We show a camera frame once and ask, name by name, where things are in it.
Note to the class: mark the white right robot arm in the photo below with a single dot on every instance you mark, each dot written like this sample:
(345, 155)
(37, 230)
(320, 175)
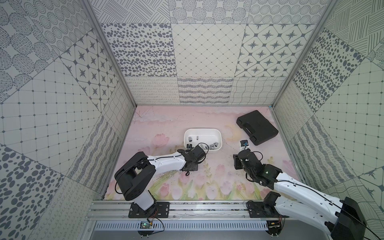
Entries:
(340, 219)

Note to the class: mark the white slotted cable duct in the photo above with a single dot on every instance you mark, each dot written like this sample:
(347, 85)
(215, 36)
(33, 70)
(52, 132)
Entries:
(186, 225)

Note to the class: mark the white plastic storage box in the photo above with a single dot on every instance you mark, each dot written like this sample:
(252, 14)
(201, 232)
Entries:
(206, 137)

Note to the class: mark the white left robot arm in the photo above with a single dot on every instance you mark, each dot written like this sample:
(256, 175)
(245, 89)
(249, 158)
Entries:
(134, 176)

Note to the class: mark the aluminium mounting rail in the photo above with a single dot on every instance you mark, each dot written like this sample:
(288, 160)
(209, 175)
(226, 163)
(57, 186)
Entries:
(209, 210)

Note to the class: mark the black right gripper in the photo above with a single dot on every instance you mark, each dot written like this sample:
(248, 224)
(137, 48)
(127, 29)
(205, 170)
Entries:
(236, 162)

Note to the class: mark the black plastic tool case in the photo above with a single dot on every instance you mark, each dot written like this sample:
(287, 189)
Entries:
(257, 127)

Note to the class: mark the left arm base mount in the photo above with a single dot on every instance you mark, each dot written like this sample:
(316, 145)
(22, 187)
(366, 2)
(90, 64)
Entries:
(157, 210)

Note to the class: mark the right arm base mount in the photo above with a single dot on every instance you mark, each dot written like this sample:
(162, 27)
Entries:
(266, 208)

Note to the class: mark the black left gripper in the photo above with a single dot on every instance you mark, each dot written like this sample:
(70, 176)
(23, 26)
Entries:
(197, 153)

